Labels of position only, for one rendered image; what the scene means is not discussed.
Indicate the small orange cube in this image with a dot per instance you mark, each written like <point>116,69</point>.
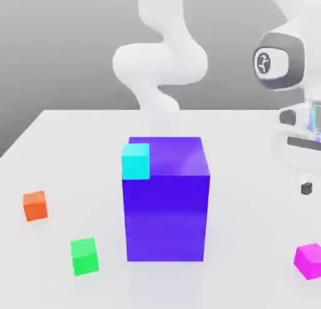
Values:
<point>35,206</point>

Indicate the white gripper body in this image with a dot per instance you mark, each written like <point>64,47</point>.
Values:
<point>288,156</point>

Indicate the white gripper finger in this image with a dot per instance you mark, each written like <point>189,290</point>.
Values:
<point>306,188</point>

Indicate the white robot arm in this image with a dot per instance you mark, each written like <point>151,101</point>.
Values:
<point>160,63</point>

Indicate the large blue box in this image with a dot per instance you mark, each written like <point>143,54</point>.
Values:
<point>165,213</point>

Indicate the small green cube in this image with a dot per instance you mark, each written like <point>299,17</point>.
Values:
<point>84,257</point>

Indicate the small cyan cube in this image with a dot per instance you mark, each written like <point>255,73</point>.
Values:
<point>135,163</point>

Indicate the small magenta cube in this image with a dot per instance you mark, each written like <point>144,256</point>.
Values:
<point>309,261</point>

